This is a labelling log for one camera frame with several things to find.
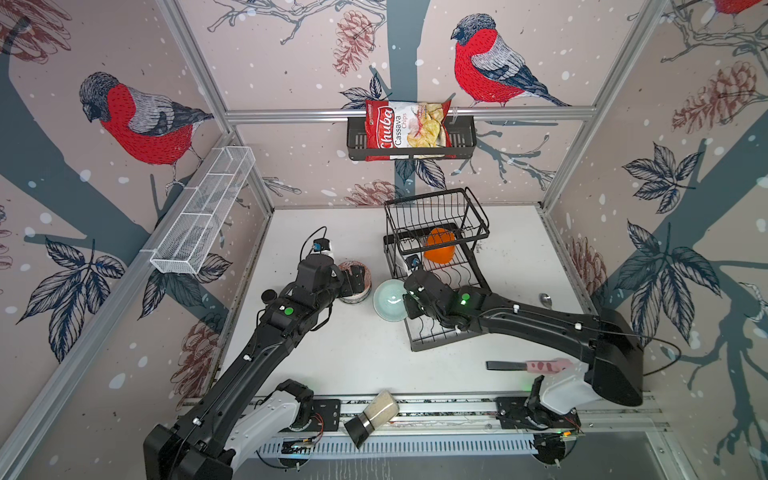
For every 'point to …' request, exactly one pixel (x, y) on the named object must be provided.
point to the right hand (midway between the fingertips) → (403, 300)
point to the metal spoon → (545, 299)
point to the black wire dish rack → (408, 222)
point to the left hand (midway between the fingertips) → (351, 271)
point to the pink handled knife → (539, 366)
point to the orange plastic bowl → (441, 255)
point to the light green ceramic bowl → (388, 300)
